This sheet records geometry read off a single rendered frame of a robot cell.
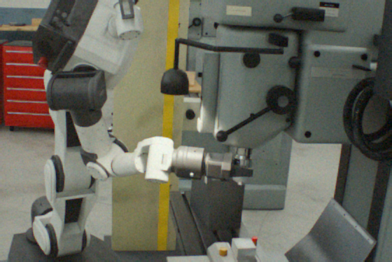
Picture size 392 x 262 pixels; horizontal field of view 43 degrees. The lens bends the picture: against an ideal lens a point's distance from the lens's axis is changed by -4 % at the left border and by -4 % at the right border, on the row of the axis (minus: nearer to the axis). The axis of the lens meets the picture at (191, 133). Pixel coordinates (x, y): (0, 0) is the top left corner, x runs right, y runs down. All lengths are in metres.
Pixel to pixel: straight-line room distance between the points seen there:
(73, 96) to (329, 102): 0.68
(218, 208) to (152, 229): 1.67
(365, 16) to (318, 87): 0.22
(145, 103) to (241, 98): 1.87
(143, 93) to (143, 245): 1.01
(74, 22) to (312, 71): 0.69
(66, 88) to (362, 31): 0.80
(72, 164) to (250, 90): 0.85
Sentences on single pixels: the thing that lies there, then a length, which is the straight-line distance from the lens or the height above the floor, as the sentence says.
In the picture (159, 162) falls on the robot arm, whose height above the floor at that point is 1.24.
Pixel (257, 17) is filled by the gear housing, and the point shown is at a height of 1.65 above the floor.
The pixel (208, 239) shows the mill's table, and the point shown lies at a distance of 1.74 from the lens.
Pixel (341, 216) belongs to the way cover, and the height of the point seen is 1.06.
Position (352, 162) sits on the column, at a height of 1.23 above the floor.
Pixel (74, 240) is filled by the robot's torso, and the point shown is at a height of 0.70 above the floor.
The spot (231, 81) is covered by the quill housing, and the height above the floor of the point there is 1.49.
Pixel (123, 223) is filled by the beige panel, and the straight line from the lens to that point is 3.38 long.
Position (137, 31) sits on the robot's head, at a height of 1.58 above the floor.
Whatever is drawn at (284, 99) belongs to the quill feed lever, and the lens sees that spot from 1.28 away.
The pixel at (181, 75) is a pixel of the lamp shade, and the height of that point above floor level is 1.50.
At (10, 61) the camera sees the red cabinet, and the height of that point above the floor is 0.83.
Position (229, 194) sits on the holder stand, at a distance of 1.76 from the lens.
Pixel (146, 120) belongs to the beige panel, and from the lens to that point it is 3.15.
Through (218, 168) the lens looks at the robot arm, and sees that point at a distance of 1.41.
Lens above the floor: 1.71
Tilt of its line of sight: 16 degrees down
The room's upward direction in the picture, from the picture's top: 4 degrees clockwise
